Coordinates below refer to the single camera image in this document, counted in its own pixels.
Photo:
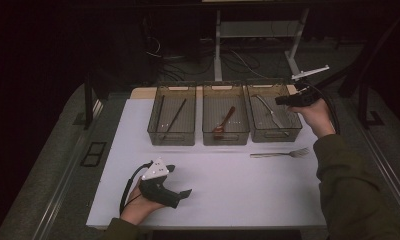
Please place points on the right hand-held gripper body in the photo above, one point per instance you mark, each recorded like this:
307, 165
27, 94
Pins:
304, 96

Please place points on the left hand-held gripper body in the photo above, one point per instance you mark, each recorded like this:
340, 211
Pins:
154, 186

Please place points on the clear smoky plastic bin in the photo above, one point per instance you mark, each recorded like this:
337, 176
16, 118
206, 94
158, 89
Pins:
209, 110
254, 126
184, 133

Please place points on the black chopstick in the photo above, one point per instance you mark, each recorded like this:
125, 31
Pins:
174, 116

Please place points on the metal fork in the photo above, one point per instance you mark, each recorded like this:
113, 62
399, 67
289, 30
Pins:
298, 152

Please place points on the brown wooden spoon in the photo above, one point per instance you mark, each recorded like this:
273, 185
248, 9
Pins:
223, 125

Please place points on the person's right hand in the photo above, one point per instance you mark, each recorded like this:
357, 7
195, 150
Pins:
316, 116

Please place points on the person's left hand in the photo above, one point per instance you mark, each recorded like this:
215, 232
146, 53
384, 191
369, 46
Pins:
136, 206

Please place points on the black angled metal stand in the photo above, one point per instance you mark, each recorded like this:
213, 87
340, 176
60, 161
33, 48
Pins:
363, 100

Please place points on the wooden board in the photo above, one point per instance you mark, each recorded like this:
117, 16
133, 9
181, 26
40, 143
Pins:
139, 93

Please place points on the white metal stand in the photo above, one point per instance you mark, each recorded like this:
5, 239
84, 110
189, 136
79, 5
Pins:
218, 50

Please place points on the black rectangular floor frame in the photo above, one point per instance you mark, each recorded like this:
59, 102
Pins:
88, 160

